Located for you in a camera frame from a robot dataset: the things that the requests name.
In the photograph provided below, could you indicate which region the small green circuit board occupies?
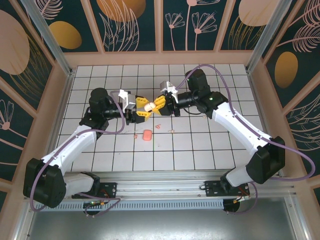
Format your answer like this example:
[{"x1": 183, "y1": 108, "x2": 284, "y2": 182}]
[{"x1": 83, "y1": 199, "x2": 108, "y2": 209}]

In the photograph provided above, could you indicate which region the thin black cable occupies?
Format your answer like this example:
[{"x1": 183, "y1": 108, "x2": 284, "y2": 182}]
[{"x1": 180, "y1": 106, "x2": 205, "y2": 116}]

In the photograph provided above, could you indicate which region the grey metal sheet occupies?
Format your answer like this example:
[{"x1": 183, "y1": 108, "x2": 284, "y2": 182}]
[{"x1": 14, "y1": 209, "x2": 307, "y2": 240}]

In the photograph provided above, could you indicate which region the aluminium mounting rail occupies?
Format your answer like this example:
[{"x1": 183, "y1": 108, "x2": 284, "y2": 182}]
[{"x1": 23, "y1": 170, "x2": 298, "y2": 201}]

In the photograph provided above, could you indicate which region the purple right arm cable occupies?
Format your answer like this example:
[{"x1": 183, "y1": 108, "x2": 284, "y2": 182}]
[{"x1": 176, "y1": 63, "x2": 316, "y2": 216}]

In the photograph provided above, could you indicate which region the perforated grey cable duct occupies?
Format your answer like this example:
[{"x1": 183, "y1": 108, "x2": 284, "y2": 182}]
[{"x1": 33, "y1": 199, "x2": 225, "y2": 212}]

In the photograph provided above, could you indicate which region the aluminium frame post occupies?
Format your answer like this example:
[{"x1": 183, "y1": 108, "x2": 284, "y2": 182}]
[
  {"x1": 245, "y1": 0, "x2": 292, "y2": 75},
  {"x1": 19, "y1": 0, "x2": 76, "y2": 77}
]

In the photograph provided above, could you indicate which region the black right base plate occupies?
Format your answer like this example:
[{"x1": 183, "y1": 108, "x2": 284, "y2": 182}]
[{"x1": 204, "y1": 179, "x2": 251, "y2": 198}]

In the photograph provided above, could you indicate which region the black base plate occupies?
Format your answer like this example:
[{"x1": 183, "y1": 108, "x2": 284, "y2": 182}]
[
  {"x1": 204, "y1": 179, "x2": 251, "y2": 198},
  {"x1": 71, "y1": 181, "x2": 118, "y2": 200}
]

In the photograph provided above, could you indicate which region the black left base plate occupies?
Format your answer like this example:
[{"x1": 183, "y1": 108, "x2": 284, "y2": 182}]
[{"x1": 71, "y1": 181, "x2": 118, "y2": 200}]

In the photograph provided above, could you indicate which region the cream earbud charging case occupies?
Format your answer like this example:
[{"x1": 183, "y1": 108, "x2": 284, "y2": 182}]
[{"x1": 144, "y1": 101, "x2": 157, "y2": 113}]

